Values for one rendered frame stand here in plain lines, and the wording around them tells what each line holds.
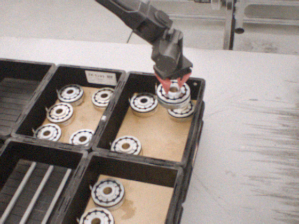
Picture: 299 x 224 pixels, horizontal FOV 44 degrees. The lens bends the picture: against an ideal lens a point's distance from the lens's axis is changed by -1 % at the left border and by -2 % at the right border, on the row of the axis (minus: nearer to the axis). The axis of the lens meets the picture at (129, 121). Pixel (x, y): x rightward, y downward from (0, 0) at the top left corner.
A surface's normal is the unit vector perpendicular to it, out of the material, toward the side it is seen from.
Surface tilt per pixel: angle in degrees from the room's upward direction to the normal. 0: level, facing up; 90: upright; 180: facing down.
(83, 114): 0
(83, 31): 0
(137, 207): 0
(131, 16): 93
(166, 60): 90
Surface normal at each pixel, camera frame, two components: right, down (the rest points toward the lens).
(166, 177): -0.29, 0.72
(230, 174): -0.12, -0.69
